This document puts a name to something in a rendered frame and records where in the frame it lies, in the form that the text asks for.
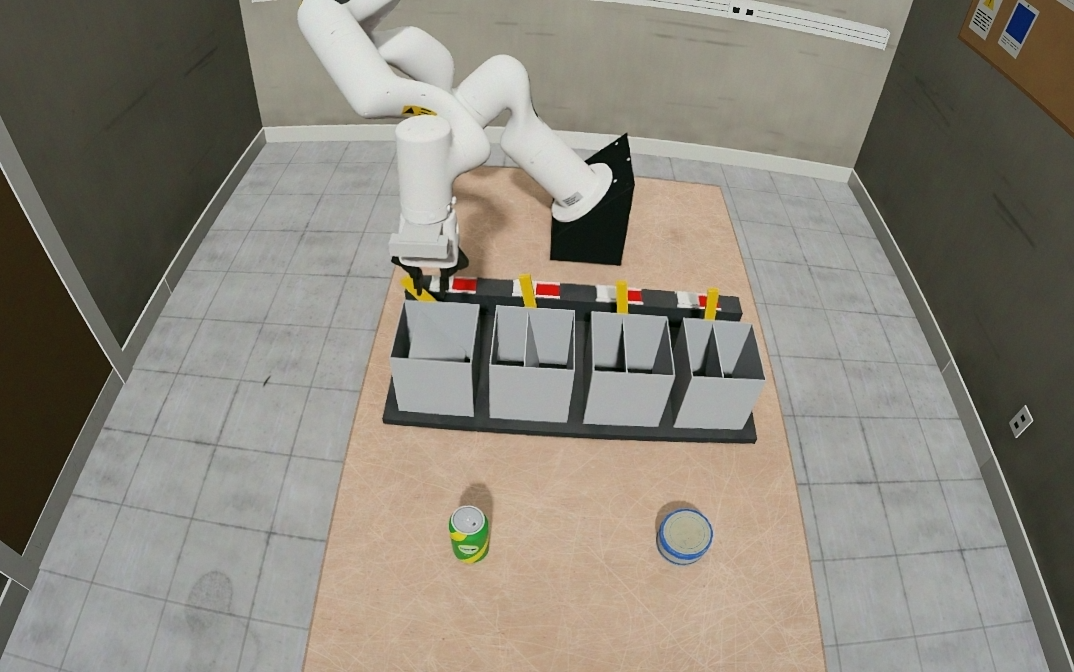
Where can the green drink can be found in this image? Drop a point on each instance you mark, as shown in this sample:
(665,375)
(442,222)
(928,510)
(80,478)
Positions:
(469,534)

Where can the round tin with blue-rimmed lid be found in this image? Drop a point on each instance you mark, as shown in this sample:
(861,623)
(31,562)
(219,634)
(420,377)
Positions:
(684,536)

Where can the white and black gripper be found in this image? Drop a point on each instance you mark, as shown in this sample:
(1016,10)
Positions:
(456,260)

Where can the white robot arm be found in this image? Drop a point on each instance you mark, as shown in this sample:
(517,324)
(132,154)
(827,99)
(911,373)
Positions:
(432,152)

